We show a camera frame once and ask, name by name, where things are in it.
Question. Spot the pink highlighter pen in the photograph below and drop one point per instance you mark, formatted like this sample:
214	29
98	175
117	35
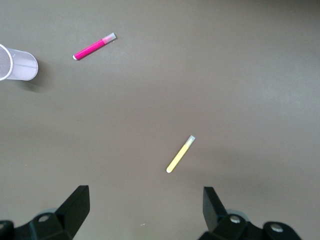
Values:
91	48

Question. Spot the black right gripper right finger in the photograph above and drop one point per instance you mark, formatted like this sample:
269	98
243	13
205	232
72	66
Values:
225	225

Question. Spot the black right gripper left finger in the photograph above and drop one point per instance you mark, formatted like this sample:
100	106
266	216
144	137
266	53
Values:
62	220

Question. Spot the yellow highlighter pen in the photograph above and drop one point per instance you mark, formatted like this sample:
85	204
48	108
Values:
179	155

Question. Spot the pink mesh pen holder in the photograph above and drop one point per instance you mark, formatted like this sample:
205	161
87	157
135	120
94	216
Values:
22	66

